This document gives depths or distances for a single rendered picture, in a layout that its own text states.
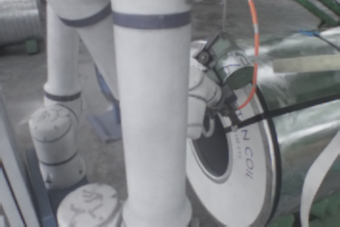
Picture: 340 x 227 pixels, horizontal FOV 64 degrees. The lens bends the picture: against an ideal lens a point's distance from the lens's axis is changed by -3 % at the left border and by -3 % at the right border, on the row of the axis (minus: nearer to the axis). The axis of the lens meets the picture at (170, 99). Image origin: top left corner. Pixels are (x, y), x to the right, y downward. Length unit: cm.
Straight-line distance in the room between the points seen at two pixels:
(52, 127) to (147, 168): 62
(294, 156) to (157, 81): 105
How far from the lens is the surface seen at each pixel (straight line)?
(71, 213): 73
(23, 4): 604
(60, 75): 117
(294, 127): 137
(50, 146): 110
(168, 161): 49
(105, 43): 56
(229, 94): 102
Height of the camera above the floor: 180
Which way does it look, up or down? 28 degrees down
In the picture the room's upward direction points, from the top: straight up
